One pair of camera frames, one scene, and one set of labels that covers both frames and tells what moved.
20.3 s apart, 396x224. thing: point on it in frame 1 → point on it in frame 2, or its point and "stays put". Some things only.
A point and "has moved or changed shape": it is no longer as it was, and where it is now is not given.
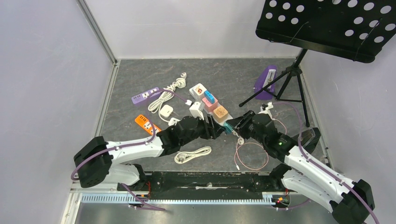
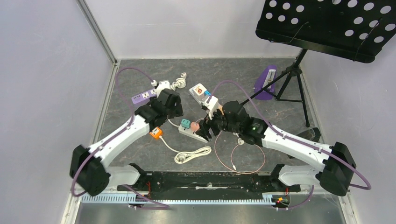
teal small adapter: x=228 y=129 has moved or changed shape
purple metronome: x=267 y=75 stays put
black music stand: x=357 y=30 stays put
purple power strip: x=144 y=97 stays put
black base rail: x=206 y=186 stays put
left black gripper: x=212 y=130 → x=177 y=110
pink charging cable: x=238 y=164 → x=231 y=154
